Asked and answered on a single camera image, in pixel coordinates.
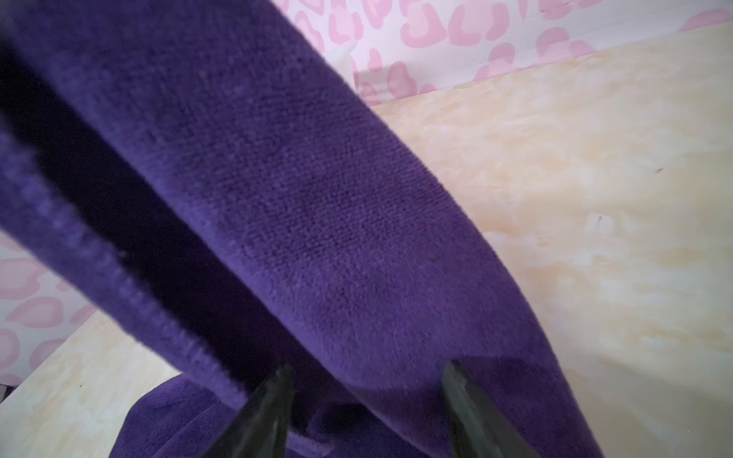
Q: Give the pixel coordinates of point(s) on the purple towel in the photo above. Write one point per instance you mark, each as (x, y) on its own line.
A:
(203, 176)

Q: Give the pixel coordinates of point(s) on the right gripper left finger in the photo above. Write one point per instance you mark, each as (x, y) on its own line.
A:
(260, 428)

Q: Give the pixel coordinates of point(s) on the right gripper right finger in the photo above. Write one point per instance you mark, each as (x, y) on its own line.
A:
(477, 428)

